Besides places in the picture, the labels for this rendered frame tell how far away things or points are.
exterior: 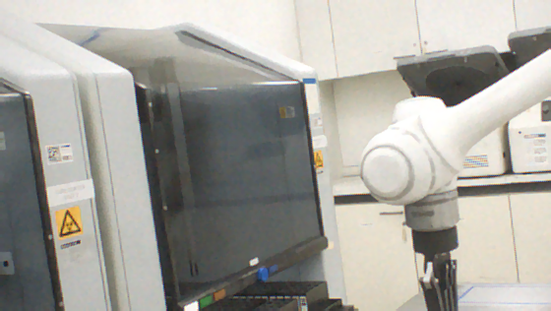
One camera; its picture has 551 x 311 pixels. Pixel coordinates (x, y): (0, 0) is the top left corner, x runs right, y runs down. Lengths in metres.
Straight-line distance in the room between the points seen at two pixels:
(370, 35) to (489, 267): 1.40
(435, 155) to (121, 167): 0.60
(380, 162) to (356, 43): 3.13
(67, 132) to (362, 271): 2.80
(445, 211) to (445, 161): 0.19
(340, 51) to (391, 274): 1.27
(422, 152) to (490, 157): 2.57
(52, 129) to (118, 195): 0.18
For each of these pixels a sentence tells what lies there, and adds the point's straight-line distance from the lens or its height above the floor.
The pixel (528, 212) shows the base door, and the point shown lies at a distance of 3.53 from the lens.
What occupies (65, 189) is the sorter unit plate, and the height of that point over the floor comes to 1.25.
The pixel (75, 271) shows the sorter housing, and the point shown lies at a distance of 1.26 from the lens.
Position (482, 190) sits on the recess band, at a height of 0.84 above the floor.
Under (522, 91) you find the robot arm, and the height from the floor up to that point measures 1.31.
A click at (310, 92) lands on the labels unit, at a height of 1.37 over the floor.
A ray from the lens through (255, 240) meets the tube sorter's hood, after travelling 1.63.
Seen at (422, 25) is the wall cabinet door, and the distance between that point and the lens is 3.92.
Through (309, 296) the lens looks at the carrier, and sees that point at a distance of 1.83.
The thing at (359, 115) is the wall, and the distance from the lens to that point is 4.44.
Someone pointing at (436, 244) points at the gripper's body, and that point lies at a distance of 1.17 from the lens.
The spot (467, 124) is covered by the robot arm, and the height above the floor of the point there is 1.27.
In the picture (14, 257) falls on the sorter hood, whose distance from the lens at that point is 1.16.
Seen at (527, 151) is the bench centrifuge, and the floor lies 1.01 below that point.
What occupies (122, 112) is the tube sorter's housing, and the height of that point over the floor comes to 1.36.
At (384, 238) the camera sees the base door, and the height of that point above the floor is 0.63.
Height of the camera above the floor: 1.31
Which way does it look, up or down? 3 degrees down
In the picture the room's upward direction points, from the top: 7 degrees counter-clockwise
